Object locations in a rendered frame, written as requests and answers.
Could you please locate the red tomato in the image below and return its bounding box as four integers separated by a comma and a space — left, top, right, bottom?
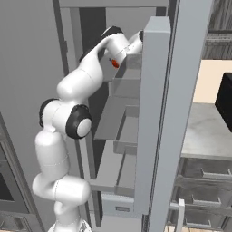
111, 57, 121, 70

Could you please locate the grey door bin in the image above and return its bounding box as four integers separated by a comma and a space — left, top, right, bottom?
111, 53, 143, 100
113, 153, 138, 198
112, 104, 140, 156

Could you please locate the grey fridge door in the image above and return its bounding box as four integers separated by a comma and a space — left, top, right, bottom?
132, 0, 216, 232

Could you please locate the grey fridge drawer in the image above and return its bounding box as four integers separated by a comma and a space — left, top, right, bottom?
101, 193, 136, 219

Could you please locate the grey drawer front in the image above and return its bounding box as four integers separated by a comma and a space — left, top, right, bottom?
178, 157, 232, 186
172, 180, 232, 216
166, 208, 232, 232

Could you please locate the grey fridge body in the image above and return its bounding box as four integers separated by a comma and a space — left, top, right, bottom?
0, 0, 170, 232

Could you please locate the black microwave oven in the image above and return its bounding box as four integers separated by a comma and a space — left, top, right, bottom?
214, 72, 232, 133

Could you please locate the grey upper cupboard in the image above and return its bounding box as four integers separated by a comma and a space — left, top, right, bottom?
201, 0, 232, 61

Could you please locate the silver drawer handle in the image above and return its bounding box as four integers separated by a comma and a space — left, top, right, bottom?
191, 194, 222, 208
200, 168, 232, 181
183, 217, 213, 229

